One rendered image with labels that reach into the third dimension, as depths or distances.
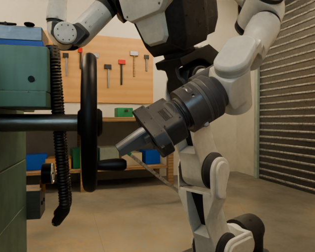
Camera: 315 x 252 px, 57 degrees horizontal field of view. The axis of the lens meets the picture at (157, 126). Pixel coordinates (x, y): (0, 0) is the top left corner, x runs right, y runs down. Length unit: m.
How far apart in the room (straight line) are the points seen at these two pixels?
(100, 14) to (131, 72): 2.98
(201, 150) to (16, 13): 3.47
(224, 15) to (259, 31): 4.28
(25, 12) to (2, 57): 3.59
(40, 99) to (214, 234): 0.89
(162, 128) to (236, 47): 0.21
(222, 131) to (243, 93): 4.10
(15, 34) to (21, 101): 0.14
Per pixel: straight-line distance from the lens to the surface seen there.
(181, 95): 0.52
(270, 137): 4.11
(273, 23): 0.71
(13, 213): 0.78
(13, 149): 0.75
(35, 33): 0.65
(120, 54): 4.14
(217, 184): 1.12
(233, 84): 0.55
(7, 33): 0.66
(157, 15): 1.00
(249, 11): 0.77
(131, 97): 4.09
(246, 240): 1.35
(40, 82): 0.62
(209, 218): 1.19
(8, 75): 0.63
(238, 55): 0.56
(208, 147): 1.13
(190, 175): 1.15
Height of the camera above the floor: 0.82
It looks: 1 degrees down
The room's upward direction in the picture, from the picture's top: straight up
